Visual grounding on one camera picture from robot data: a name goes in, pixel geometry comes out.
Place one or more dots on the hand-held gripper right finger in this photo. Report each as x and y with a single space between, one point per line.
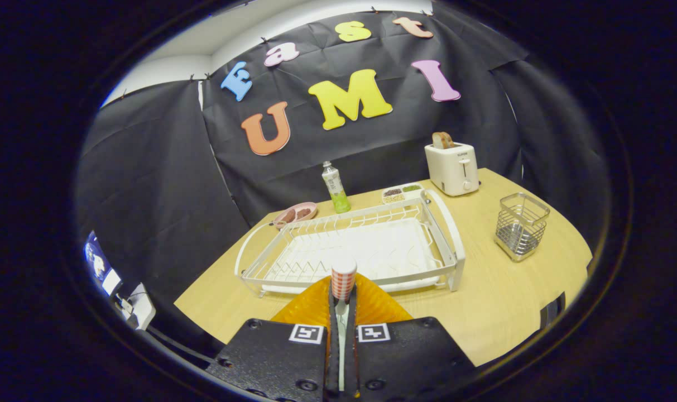
411 357

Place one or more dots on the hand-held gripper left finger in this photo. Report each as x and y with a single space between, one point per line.
271 357

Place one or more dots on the pink plate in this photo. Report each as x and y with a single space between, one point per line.
310 206

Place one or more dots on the white drip tray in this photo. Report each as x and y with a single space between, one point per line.
383 251

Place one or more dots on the white device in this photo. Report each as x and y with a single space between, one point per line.
140 307

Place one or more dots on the brown food piece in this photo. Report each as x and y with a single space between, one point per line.
303 212
287 215

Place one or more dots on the chrome metal leg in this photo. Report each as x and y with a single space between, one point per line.
553 310

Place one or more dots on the white divided snack tray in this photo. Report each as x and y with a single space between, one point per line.
402 194

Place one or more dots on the green drink bottle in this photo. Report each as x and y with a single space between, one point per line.
337 192

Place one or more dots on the white toaster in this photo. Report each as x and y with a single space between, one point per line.
450 170

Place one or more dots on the glowing monitor screen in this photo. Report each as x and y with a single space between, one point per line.
98 262

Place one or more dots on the black backdrop cloth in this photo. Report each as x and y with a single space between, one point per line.
148 195

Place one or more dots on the brown bread slice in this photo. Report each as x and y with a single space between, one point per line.
443 140

